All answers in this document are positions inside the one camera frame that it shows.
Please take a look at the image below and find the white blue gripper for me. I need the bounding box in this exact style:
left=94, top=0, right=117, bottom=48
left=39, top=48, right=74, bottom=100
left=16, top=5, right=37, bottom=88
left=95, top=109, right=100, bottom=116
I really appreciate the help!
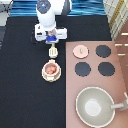
left=35, top=24, right=67, bottom=43

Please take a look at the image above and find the small pink pot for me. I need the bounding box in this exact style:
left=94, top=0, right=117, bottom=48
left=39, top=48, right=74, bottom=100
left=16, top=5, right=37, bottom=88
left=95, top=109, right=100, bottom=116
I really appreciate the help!
left=44, top=59, right=59, bottom=78

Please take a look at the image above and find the pink pot lid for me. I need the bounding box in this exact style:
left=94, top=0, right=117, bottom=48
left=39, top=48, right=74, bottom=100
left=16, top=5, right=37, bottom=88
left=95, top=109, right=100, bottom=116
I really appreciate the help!
left=73, top=45, right=89, bottom=59

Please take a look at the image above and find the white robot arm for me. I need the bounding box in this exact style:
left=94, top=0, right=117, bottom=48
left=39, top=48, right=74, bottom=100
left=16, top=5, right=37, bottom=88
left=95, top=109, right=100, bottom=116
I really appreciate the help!
left=35, top=0, right=72, bottom=42

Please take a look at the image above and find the cream round plate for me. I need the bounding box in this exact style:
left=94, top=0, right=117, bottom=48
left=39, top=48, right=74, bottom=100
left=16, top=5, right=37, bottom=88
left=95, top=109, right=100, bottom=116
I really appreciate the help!
left=42, top=63, right=61, bottom=82

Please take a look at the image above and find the black burner front left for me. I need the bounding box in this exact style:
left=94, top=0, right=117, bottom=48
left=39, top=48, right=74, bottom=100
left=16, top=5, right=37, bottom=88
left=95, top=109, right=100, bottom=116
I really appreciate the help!
left=75, top=62, right=91, bottom=77

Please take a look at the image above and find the black burner back right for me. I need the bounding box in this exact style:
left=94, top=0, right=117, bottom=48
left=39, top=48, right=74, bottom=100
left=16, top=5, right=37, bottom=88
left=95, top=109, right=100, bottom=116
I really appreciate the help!
left=96, top=45, right=111, bottom=58

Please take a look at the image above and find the pink toy stove top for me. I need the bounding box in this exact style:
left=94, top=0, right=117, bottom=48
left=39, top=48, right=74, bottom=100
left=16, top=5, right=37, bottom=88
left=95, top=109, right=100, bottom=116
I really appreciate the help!
left=66, top=41, right=128, bottom=128

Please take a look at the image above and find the black table mat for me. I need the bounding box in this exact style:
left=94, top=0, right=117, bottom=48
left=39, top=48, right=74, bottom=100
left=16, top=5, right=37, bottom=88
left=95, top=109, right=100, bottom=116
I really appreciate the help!
left=0, top=15, right=112, bottom=128

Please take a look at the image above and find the large grey frying pan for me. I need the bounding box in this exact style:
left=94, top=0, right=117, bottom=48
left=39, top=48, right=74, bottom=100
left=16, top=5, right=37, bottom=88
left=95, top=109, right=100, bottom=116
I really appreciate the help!
left=76, top=87, right=128, bottom=128

